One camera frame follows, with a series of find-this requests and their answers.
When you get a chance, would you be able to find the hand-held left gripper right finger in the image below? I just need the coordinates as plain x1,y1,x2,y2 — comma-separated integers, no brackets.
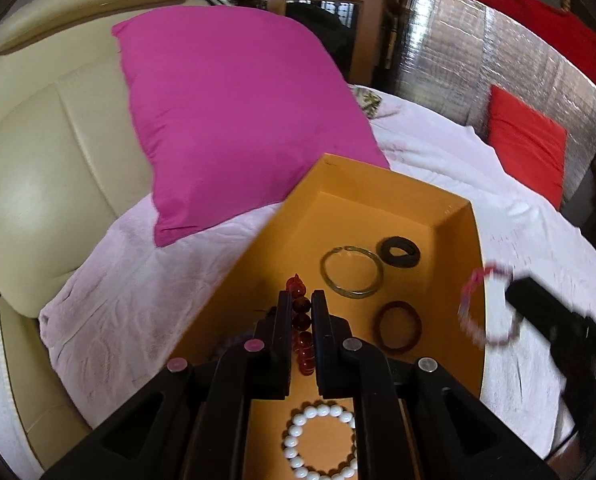
311,290,559,480

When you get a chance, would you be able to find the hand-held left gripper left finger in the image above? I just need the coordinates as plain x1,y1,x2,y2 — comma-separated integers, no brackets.
42,290,293,480

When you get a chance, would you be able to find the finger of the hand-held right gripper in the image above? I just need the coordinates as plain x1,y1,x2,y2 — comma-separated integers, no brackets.
505,275,588,345

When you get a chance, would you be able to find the red bead bracelet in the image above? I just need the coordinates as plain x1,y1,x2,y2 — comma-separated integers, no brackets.
285,274,317,377

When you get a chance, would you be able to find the dark red coil bracelet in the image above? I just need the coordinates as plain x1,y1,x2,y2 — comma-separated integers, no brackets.
375,301,423,355

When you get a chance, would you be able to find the pink white bead bracelet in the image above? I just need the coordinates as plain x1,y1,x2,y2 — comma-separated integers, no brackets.
457,260,522,349

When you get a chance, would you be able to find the thick black scrunchie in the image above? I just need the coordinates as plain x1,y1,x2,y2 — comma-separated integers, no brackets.
376,236,421,269

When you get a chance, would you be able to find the orange cardboard box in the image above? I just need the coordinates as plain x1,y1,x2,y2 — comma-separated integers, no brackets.
170,154,489,480

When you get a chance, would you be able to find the metal bangle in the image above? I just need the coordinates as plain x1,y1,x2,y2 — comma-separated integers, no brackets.
320,245,384,300

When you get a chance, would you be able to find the small red cushion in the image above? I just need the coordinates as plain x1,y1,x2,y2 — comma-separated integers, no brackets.
487,85,569,211

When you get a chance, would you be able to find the white blanket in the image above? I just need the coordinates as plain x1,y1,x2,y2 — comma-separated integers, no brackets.
0,85,596,480

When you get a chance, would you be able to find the pink pillow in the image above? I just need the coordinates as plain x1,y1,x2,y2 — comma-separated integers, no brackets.
112,2,391,249

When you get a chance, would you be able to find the patterned crumpled cloth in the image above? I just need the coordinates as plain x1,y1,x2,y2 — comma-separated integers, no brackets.
350,85,384,120

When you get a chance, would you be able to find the silver foil board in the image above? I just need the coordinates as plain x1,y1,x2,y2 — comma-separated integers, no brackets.
393,0,596,211

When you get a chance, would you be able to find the large red cushion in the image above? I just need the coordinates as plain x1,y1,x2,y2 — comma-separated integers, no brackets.
470,0,596,102

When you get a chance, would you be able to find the beige leather sofa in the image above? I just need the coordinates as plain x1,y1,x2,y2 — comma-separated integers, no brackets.
0,0,239,480

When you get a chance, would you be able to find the wooden cabinet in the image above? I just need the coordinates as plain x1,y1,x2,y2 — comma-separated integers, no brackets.
268,0,399,87

